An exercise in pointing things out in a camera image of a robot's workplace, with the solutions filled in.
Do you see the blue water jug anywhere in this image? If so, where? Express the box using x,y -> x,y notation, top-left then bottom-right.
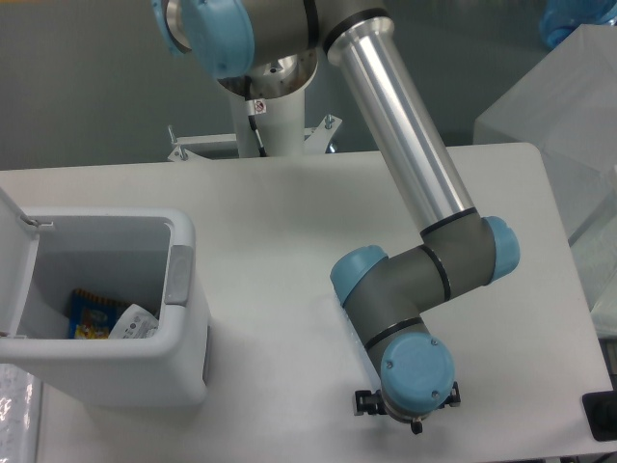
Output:
539,0 -> 616,49

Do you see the translucent plastic box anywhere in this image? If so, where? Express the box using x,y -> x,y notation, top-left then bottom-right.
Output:
473,25 -> 616,313

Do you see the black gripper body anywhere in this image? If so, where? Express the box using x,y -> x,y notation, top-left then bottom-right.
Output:
386,408 -> 432,433

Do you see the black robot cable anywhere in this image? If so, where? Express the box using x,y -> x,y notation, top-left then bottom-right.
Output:
245,76 -> 268,158

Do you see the white trash can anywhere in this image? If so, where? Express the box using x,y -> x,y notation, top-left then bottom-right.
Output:
1,195 -> 209,407

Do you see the white bracket with bolts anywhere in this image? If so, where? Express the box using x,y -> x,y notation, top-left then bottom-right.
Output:
167,114 -> 343,162

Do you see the white paper trash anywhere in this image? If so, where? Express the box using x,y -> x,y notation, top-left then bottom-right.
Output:
108,304 -> 159,340

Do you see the crushed clear plastic bottle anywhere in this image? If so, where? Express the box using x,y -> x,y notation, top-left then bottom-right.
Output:
332,293 -> 381,391

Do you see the blue snack wrapper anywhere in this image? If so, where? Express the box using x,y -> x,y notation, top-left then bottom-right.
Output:
67,288 -> 129,340

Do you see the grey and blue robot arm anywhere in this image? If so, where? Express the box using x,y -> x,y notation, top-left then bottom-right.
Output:
151,1 -> 520,434

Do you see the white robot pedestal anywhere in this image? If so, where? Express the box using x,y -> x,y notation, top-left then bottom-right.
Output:
215,47 -> 319,159

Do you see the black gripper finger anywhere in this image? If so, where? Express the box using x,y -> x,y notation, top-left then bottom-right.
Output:
354,390 -> 386,415
442,381 -> 460,407

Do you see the black device at edge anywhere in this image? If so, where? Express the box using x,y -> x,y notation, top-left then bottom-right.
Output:
581,391 -> 616,442

